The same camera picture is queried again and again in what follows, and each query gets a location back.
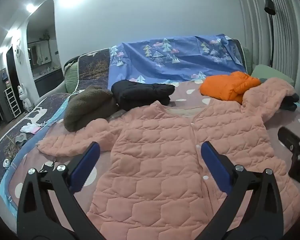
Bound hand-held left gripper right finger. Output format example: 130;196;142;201
201;141;284;240

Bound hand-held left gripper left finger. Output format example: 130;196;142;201
17;141;102;240

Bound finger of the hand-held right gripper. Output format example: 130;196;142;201
277;126;300;188

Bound pink quilted jacket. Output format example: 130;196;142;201
37;77;300;240

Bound dark teal garment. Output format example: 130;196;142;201
279;93;300;112

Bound brown fleece garment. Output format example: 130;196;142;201
64;85;119;132

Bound small white pink cloth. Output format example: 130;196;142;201
20;121;41;134

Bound grey small cloth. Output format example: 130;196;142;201
14;133;28;146

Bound green pillow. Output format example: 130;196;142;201
250;64;295;87

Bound pink polka dot bed sheet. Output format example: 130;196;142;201
0;79;300;240

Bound orange padded jacket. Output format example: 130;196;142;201
199;71;262;105

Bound black padded jacket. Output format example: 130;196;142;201
111;79;176;112

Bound white rabbit figurine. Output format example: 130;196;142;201
17;84;33;113

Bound green ribbed cushion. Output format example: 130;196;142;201
63;55;81;94

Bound dark kitchen counter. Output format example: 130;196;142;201
33;69;66;98

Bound white shelf rack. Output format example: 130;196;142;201
4;87;22;118

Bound dark deer-print blanket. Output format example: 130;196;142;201
0;47;112;180

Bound white curtain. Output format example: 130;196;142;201
234;0;300;100

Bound black refrigerator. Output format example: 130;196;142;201
0;68;15;123

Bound blue tree-print sheet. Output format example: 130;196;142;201
107;33;245;84

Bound black floor lamp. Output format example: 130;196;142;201
263;0;277;68

